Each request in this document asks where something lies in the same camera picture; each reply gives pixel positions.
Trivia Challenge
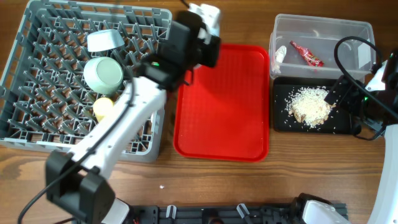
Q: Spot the grey dishwasher rack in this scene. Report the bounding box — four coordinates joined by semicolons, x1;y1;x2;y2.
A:
1;1;172;152

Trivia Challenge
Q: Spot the black waste tray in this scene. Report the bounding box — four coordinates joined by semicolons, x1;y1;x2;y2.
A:
272;77;353;134

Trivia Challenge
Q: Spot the light blue small bowl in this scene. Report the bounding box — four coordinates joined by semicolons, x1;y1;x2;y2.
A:
87;29;124;52

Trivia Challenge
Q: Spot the red wrapper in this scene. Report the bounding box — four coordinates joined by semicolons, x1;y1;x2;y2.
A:
290;40;324;67

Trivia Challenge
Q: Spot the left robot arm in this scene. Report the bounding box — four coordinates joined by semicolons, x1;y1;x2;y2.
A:
42;5;221;223

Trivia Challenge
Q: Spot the yellow cup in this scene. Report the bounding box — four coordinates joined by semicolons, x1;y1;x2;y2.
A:
93;97;114;122

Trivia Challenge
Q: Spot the crumpled white wrapper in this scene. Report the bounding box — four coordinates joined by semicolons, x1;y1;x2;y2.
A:
272;45;287;73

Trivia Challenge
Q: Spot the red plastic tray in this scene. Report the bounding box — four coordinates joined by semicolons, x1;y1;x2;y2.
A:
173;44;270;162

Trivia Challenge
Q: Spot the food scraps and rice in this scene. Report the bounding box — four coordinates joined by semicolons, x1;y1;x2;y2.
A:
285;86;336;128

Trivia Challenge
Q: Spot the green bowl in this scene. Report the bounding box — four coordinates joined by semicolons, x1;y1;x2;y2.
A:
83;57;123;95

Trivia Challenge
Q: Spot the clear plastic bin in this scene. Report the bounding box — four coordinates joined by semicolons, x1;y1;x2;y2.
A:
269;14;375;79

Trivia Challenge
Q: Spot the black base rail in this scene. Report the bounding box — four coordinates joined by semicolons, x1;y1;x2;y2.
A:
123;203;304;224

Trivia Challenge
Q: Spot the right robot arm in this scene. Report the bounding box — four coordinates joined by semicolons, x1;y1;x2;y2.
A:
299;124;397;224

